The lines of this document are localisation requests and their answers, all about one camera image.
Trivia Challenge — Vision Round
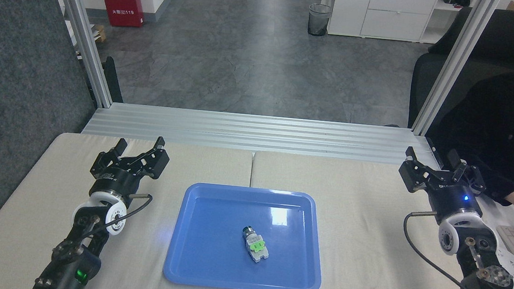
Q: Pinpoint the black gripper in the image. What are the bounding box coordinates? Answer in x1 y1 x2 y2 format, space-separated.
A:
393 145 490 229
89 131 172 202

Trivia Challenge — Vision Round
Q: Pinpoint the switch part with green clip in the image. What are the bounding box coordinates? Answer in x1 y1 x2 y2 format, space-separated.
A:
239 225 273 265

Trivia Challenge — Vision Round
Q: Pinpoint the blue plastic tray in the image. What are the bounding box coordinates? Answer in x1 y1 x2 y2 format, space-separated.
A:
162 180 330 289

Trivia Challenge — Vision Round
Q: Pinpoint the person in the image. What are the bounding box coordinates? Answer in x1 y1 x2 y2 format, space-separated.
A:
428 53 514 207

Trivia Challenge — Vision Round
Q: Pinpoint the black chair back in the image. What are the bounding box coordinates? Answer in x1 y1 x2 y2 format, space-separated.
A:
85 54 128 105

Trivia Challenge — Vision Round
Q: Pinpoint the beige table mat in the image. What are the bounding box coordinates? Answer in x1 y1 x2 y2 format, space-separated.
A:
0 127 255 289
238 150 514 289

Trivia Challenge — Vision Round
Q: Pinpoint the black office chair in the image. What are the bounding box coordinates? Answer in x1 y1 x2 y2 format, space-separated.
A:
383 0 514 140

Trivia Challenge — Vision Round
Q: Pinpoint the white drawer cabinet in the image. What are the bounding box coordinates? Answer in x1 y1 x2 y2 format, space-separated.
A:
325 0 440 45

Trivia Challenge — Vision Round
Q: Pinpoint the mesh waste bin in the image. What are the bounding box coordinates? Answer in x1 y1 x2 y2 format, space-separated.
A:
307 3 333 38

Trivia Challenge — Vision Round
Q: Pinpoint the silver aluminium post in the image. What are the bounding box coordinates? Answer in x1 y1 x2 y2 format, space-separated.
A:
33 0 123 109
411 0 503 142

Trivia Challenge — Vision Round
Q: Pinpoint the silver aluminium rail base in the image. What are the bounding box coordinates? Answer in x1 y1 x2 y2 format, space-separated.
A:
81 100 444 169

